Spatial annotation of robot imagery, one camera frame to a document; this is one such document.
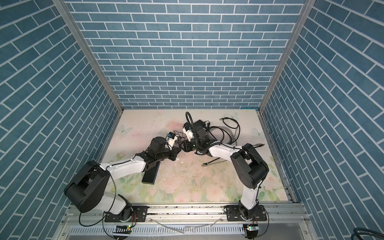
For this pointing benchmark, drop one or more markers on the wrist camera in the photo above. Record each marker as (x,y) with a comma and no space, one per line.
(188,131)
(171,138)

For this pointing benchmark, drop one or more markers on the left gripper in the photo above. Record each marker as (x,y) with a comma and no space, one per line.
(174,152)

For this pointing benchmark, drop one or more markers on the aluminium front rail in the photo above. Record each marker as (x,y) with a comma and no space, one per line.
(195,213)

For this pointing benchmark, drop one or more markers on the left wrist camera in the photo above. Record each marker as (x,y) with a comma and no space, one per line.
(171,138)

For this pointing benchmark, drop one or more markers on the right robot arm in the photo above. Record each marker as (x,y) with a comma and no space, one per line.
(250,167)

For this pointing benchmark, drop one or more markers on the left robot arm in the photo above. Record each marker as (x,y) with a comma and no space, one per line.
(87,189)

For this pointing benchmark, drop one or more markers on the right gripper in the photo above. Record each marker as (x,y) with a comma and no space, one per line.
(186,146)

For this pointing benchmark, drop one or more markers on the long black switch box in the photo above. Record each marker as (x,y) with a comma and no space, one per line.
(149,176)

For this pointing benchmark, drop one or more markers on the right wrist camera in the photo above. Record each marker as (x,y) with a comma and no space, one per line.
(188,131)

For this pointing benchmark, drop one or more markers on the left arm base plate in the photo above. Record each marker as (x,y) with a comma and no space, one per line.
(129,215)

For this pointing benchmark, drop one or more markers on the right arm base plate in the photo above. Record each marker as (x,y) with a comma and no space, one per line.
(246,213)

